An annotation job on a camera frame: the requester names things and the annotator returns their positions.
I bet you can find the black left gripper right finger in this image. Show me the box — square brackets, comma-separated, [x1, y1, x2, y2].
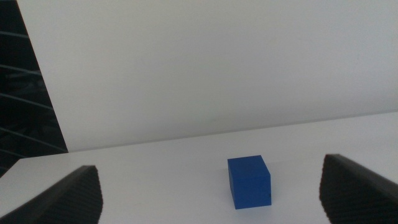
[319, 153, 398, 224]

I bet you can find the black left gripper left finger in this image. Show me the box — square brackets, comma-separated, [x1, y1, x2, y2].
[0, 165, 104, 224]

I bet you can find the blue cube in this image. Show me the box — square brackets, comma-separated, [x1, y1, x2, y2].
[227, 154, 272, 210]

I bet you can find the dark background panel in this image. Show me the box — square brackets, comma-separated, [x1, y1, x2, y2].
[0, 0, 68, 178]

